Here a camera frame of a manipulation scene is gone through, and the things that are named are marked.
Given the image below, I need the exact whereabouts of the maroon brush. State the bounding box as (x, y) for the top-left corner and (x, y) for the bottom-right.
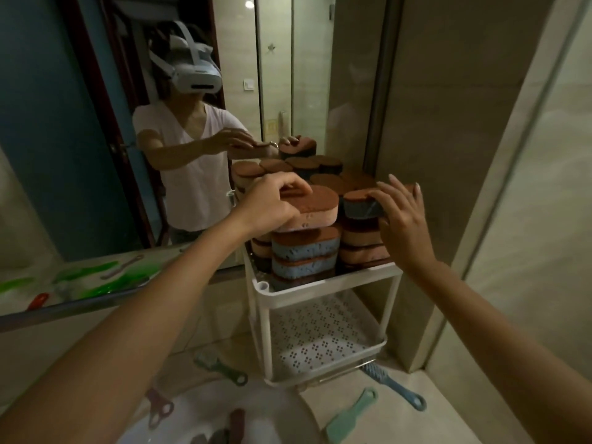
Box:
(228, 408), (246, 444)

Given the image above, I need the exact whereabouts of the metal shelf rail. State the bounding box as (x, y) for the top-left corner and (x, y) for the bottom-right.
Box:
(0, 265), (247, 334)

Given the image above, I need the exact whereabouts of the pink brown-topped sponge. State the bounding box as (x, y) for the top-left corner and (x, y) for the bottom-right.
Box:
(273, 185), (341, 233)

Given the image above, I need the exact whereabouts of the white plastic shelf rack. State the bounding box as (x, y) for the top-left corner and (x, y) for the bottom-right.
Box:
(227, 189), (404, 390)

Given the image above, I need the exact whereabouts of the blue handled brush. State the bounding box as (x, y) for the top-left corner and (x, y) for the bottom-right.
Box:
(360, 362), (427, 412)

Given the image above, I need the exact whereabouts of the dark green handled brush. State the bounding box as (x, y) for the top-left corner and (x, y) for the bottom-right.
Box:
(194, 353), (249, 387)

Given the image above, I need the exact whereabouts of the light green handled brush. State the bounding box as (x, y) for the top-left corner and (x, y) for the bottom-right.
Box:
(323, 388), (379, 444)

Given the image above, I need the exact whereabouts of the person's left hand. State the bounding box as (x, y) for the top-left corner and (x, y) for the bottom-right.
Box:
(233, 172), (313, 241)

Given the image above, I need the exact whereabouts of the bright green comb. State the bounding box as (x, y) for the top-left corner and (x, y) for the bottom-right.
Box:
(52, 261), (119, 285)
(75, 265), (161, 300)
(0, 277), (36, 294)

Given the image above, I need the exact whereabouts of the purple handled brush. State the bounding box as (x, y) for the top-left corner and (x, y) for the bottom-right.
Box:
(145, 388), (175, 431)

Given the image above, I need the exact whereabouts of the grey slim tool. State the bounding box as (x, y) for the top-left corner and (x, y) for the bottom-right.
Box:
(100, 254), (145, 281)

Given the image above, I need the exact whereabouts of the wall mirror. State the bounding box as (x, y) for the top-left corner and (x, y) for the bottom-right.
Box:
(0, 0), (387, 273)

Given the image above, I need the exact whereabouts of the grey-blue brown-topped sponge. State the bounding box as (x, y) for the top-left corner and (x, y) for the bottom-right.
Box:
(343, 188), (385, 221)

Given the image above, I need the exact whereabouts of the pile of two-tone sponges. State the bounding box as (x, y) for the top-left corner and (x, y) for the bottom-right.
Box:
(230, 136), (417, 292)

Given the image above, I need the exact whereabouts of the person's right hand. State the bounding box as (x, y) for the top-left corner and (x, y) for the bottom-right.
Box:
(370, 175), (438, 273)

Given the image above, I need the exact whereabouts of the person's right forearm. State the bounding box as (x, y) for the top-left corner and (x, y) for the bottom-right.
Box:
(407, 260), (592, 444)

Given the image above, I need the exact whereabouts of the person's left forearm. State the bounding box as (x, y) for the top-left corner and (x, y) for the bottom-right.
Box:
(0, 216), (254, 444)

